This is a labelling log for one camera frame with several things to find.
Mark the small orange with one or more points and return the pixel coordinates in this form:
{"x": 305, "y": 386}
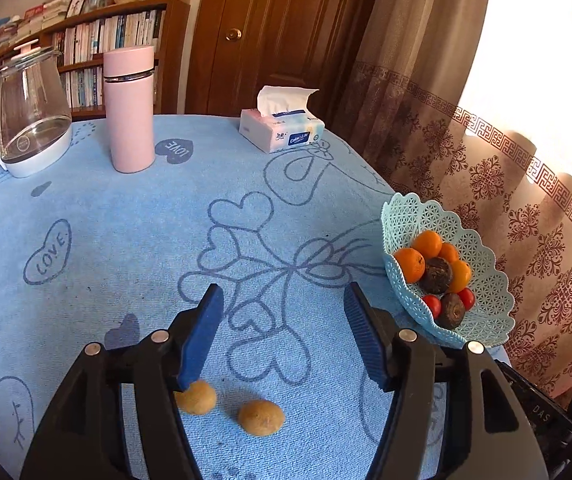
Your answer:
{"x": 462, "y": 275}
{"x": 428, "y": 244}
{"x": 449, "y": 252}

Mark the pile of flat books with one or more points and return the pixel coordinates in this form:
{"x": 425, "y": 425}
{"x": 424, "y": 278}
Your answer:
{"x": 56, "y": 5}

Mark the brass door knob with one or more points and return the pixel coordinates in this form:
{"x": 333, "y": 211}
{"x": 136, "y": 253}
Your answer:
{"x": 233, "y": 35}

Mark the large orange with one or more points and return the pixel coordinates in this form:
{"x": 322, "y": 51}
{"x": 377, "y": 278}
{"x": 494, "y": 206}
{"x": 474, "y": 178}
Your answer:
{"x": 409, "y": 264}

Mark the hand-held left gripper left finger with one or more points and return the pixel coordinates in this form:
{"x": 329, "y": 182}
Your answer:
{"x": 201, "y": 340}

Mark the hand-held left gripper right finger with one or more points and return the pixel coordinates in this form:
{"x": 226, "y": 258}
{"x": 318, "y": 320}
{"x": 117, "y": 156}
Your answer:
{"x": 366, "y": 340}

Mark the patterned beige curtain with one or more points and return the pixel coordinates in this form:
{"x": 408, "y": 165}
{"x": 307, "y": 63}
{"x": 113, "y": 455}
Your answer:
{"x": 416, "y": 110}

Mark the blue printed tablecloth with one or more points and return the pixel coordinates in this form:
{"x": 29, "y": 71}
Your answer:
{"x": 141, "y": 240}

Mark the brown wooden door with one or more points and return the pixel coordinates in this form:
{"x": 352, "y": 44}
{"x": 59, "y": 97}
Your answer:
{"x": 276, "y": 0}

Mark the teal plastic lattice basket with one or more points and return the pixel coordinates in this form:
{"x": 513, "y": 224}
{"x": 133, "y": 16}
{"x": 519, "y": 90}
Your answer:
{"x": 483, "y": 255}

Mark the dark purple passion fruit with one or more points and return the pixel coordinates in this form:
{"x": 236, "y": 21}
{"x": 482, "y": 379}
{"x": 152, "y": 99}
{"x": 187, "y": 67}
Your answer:
{"x": 435, "y": 275}
{"x": 452, "y": 310}

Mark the small red tomato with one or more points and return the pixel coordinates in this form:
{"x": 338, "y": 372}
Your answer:
{"x": 467, "y": 298}
{"x": 432, "y": 306}

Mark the pink thermos bottle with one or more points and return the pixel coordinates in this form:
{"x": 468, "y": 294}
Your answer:
{"x": 128, "y": 110}

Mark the wooden bookshelf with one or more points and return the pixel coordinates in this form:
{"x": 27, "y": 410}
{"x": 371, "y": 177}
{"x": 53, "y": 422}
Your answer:
{"x": 176, "y": 35}

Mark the soft tissue pack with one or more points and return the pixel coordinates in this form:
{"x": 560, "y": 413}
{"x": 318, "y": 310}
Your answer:
{"x": 281, "y": 132}

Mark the brown round fruit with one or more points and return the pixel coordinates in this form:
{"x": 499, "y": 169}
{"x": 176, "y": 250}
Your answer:
{"x": 200, "y": 401}
{"x": 261, "y": 417}

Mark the row of upright books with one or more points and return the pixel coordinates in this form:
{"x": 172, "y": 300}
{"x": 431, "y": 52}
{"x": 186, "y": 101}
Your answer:
{"x": 83, "y": 87}
{"x": 111, "y": 35}

